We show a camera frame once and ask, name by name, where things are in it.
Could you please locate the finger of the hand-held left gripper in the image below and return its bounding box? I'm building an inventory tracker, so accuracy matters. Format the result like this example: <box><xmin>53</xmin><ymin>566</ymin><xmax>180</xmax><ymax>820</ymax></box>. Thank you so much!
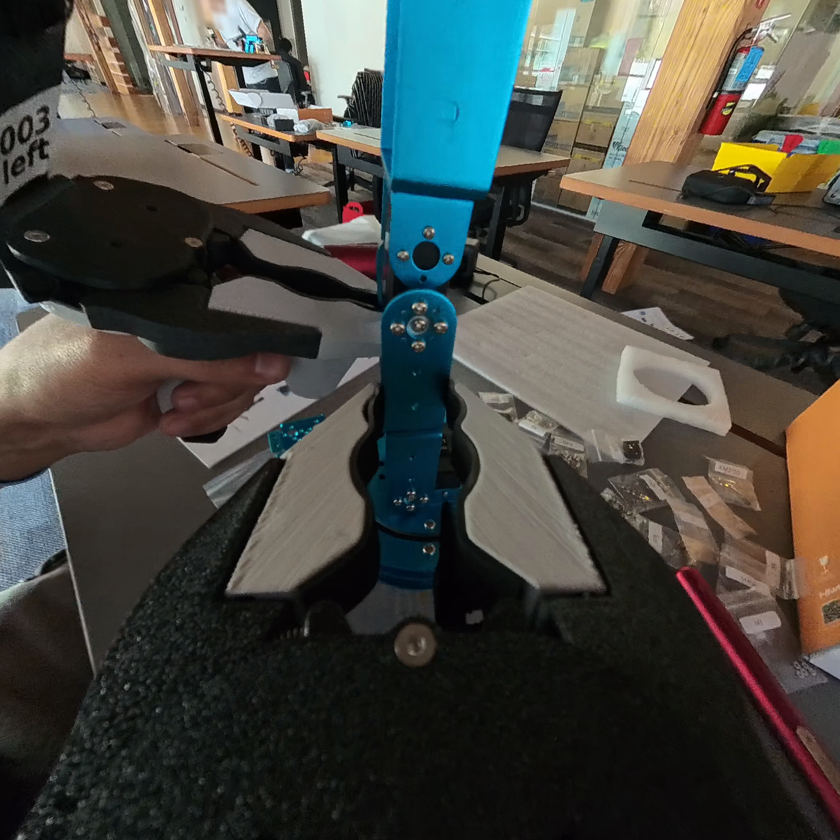
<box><xmin>215</xmin><ymin>225</ymin><xmax>382</xmax><ymax>311</ymax></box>
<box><xmin>209</xmin><ymin>274</ymin><xmax>383</xmax><ymax>362</ymax></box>

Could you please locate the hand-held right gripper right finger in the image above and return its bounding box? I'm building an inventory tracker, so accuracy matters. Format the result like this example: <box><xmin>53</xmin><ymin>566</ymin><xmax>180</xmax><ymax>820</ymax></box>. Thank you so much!
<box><xmin>451</xmin><ymin>382</ymin><xmax>607</xmax><ymax>597</ymax></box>

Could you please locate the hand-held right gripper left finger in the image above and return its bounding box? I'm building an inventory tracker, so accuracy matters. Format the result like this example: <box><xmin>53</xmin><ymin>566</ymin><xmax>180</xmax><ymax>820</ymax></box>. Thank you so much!
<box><xmin>225</xmin><ymin>384</ymin><xmax>382</xmax><ymax>598</ymax></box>

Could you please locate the blue metal robot arm segment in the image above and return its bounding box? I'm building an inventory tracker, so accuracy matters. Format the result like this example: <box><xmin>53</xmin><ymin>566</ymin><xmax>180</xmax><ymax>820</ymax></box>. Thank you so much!
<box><xmin>366</xmin><ymin>0</ymin><xmax>534</xmax><ymax>592</ymax></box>

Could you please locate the wooden standing desk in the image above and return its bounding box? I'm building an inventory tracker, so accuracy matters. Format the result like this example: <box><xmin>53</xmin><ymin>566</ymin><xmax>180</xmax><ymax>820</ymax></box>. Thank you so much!
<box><xmin>147</xmin><ymin>42</ymin><xmax>284</xmax><ymax>144</ymax></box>

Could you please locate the person's left hand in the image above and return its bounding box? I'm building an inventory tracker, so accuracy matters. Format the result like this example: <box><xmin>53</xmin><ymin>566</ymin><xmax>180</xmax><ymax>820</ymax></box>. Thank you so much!
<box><xmin>0</xmin><ymin>315</ymin><xmax>291</xmax><ymax>484</ymax></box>

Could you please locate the white plastic bag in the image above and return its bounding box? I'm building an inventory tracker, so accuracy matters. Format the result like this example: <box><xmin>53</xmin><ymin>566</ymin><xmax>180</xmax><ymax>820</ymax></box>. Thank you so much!
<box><xmin>302</xmin><ymin>215</ymin><xmax>383</xmax><ymax>256</ymax></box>

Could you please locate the dark red metal tube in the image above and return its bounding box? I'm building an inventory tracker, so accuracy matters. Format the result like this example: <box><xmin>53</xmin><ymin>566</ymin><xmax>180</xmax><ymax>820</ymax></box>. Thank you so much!
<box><xmin>325</xmin><ymin>241</ymin><xmax>383</xmax><ymax>280</ymax></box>

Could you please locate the wooden edged office table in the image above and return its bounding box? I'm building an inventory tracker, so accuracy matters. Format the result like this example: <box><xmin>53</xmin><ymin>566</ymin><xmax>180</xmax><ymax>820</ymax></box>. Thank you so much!
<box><xmin>315</xmin><ymin>125</ymin><xmax>572</xmax><ymax>258</ymax></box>
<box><xmin>58</xmin><ymin>117</ymin><xmax>333</xmax><ymax>216</ymax></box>
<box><xmin>560</xmin><ymin>161</ymin><xmax>840</xmax><ymax>299</ymax></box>

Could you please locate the white foam sheet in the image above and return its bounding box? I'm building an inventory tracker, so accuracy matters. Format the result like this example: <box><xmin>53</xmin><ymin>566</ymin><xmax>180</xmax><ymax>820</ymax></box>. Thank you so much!
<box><xmin>453</xmin><ymin>285</ymin><xmax>713</xmax><ymax>442</ymax></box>

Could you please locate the pile of small screw bags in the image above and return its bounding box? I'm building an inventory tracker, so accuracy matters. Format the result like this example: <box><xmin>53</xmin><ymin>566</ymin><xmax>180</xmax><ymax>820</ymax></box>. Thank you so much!
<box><xmin>479</xmin><ymin>390</ymin><xmax>800</xmax><ymax>657</ymax></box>

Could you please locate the black striped office chair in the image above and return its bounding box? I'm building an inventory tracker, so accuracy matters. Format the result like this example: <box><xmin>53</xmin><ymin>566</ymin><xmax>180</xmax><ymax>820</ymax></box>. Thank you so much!
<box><xmin>343</xmin><ymin>69</ymin><xmax>385</xmax><ymax>130</ymax></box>

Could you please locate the printed paper sheet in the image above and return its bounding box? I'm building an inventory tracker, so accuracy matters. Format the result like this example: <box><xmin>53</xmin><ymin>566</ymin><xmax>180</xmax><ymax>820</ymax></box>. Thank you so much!
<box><xmin>622</xmin><ymin>305</ymin><xmax>695</xmax><ymax>342</ymax></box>

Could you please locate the black mesh office chair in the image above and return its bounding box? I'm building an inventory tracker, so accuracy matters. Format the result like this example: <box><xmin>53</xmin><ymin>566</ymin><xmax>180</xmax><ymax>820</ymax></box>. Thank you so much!
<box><xmin>504</xmin><ymin>87</ymin><xmax>564</xmax><ymax>153</ymax></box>

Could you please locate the red metal rod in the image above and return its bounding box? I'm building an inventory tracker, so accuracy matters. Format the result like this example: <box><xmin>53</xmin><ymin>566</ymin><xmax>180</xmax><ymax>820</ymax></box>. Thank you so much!
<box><xmin>676</xmin><ymin>567</ymin><xmax>840</xmax><ymax>829</ymax></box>

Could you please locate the orange cardboard box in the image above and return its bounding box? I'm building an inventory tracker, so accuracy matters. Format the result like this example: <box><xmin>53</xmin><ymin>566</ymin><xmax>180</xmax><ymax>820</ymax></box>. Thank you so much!
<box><xmin>784</xmin><ymin>379</ymin><xmax>840</xmax><ymax>681</ymax></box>

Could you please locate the person's dark clothing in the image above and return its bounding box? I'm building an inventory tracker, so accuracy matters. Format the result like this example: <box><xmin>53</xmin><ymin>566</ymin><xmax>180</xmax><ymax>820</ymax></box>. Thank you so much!
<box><xmin>0</xmin><ymin>551</ymin><xmax>97</xmax><ymax>840</ymax></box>

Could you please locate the black bag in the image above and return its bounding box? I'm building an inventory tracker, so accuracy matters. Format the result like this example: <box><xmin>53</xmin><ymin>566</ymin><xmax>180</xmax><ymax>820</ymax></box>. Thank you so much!
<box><xmin>681</xmin><ymin>164</ymin><xmax>777</xmax><ymax>206</ymax></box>

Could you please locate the yellow box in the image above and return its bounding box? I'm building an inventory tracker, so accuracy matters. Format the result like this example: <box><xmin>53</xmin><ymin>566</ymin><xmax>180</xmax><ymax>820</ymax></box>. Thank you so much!
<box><xmin>712</xmin><ymin>140</ymin><xmax>840</xmax><ymax>195</ymax></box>

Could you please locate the wooden pillar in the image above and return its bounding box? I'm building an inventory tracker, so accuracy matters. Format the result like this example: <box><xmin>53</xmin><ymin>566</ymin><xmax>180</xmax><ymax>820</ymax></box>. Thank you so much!
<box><xmin>622</xmin><ymin>0</ymin><xmax>757</xmax><ymax>166</ymax></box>

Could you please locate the red fire extinguisher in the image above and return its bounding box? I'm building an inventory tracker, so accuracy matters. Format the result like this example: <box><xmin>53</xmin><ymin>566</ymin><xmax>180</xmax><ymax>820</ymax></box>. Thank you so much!
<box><xmin>697</xmin><ymin>26</ymin><xmax>767</xmax><ymax>137</ymax></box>

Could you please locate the small blue metal bracket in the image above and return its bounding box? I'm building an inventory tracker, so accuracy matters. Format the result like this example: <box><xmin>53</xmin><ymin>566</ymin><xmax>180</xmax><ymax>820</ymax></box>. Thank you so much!
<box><xmin>268</xmin><ymin>413</ymin><xmax>326</xmax><ymax>458</ymax></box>

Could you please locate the white foam frame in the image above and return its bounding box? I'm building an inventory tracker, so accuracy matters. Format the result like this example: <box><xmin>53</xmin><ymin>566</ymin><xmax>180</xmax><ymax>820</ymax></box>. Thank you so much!
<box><xmin>616</xmin><ymin>344</ymin><xmax>733</xmax><ymax>437</ymax></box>

